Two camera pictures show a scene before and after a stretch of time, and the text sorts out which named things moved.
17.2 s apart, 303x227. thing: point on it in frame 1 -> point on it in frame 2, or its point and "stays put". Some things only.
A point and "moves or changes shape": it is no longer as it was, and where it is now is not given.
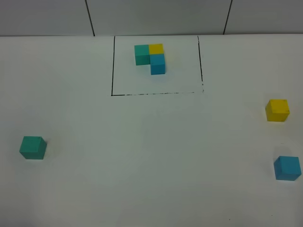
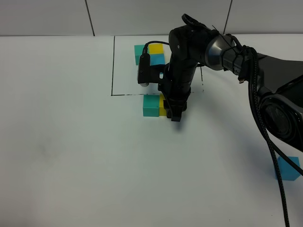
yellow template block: x=156 y=48 stays put
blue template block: x=157 y=64 stays put
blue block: x=287 y=168 stays put
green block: x=33 y=147 -> x=151 y=105
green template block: x=141 y=52 stays put
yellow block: x=277 y=110 moves or changes shape
